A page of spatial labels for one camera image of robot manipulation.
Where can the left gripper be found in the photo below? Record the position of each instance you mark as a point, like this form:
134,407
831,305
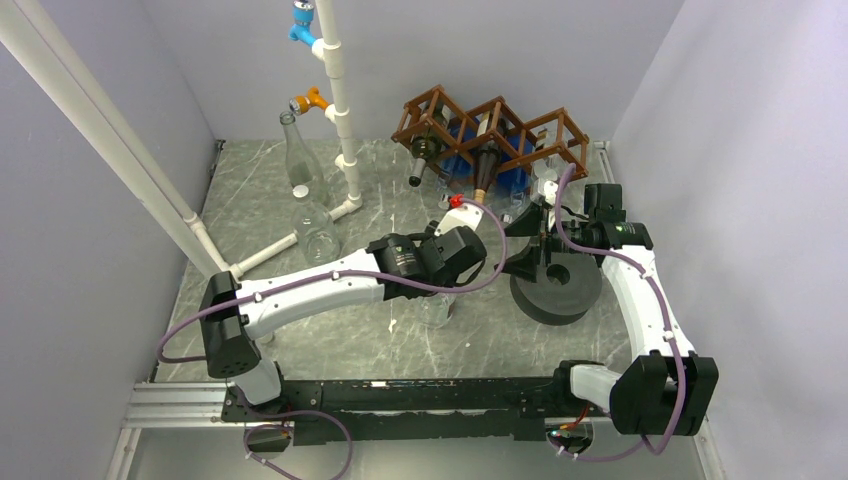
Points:
427,238

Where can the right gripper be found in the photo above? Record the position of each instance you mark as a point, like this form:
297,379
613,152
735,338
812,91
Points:
524,264

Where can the large clear bottle white stopper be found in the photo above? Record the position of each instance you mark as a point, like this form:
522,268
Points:
437,310

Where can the green bottle grey cap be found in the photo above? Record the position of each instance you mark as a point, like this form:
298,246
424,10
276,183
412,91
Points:
423,149

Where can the clear bottle dark label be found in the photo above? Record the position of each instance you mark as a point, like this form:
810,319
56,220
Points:
302,165

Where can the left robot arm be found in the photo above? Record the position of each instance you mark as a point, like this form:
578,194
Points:
234,315

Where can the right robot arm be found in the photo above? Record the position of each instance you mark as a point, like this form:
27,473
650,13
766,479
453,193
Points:
668,386

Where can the brown bottle gold foil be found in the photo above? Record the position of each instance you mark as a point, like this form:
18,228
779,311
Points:
487,162

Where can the brown wooden wine rack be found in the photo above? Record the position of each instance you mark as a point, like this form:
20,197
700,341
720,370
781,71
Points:
463,132

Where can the dark grey foam spool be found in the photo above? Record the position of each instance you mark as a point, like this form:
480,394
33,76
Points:
562,291

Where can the clear glass jar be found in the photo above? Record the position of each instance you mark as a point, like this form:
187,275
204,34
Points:
316,233

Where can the small silver cap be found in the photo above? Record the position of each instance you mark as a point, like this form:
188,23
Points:
300,192

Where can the orange tap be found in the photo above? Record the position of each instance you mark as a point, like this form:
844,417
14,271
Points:
313,99

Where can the white pvc pipe stand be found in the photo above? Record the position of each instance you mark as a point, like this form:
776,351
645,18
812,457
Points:
338,112

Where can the blue tap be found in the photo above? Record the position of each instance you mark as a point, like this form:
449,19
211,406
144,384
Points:
304,13

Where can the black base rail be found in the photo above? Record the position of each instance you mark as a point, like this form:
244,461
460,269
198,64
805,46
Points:
520,408

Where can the white diagonal frame pipe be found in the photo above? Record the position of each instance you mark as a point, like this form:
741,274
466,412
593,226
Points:
35,41

